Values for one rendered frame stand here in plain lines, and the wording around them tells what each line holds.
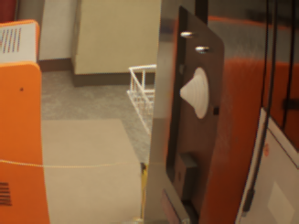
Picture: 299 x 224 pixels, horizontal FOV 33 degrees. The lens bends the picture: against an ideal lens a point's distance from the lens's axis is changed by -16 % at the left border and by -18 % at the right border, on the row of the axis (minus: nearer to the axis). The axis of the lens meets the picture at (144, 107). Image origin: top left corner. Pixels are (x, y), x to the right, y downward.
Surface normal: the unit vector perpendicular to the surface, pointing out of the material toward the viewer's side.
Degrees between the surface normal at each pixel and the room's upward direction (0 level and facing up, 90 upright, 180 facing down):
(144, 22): 90
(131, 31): 90
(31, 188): 90
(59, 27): 90
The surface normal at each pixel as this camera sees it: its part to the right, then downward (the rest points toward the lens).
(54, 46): 0.22, 0.40
